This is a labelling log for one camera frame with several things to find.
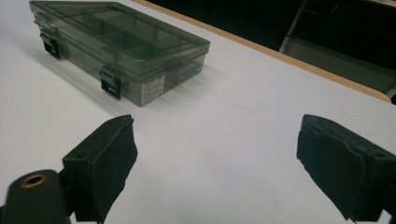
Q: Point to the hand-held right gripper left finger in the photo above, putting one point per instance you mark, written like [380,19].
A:
[102,161]

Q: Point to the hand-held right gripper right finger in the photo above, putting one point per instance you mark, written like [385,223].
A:
[339,165]

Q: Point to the grey translucent compartment box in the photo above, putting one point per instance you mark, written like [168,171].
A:
[124,37]

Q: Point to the white metal stand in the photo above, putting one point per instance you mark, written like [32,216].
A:
[336,63]

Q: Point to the white table board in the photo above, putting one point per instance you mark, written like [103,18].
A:
[218,130]

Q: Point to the wooden table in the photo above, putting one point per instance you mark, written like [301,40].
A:
[280,59]

